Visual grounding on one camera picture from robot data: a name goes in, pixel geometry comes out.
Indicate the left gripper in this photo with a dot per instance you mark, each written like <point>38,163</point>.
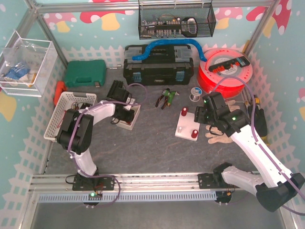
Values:
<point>126,114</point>

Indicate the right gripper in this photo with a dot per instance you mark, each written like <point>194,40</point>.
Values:
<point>200,115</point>

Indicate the red large spring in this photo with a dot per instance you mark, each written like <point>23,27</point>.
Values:
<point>184,111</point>

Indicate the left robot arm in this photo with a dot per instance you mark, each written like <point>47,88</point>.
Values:
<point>75,135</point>

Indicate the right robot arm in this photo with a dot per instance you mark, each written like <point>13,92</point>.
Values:
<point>275,184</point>

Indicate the white spring tray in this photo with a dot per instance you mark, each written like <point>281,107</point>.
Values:
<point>123,124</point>

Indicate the black aluminium extrusion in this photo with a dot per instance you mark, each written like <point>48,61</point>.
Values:
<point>117,84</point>

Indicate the white peg board fixture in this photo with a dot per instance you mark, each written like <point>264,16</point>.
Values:
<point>185,126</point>

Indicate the red filament spool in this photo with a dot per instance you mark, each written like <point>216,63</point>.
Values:
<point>222,63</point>

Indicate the black circuit board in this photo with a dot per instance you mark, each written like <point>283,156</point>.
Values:
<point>80,105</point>

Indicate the green plastic case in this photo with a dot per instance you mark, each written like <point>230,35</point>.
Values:
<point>85,73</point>

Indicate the yellow black screwdriver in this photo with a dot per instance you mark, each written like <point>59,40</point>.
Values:
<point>250,102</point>

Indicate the white perforated basket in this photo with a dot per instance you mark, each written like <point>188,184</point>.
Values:
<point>63,105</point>

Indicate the black rubber glove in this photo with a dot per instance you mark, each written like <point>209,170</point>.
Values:
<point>260,123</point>

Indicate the black toolbox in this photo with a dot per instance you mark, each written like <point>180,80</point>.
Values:
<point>165,65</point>

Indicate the clear acrylic box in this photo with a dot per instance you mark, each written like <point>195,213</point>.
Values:
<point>39,55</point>

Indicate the blue white glove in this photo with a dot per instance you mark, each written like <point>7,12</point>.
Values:
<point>19,72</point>

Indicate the solder wire spool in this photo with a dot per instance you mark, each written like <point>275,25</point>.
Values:
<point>195,95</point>

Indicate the orange handled tool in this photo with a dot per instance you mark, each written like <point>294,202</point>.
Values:
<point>60,88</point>

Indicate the white slotted cable duct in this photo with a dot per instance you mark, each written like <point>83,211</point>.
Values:
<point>128,197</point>

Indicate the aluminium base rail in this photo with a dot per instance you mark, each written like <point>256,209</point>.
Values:
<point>145,182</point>

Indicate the black wire mesh basket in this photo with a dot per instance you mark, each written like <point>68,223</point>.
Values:
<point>178,21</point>

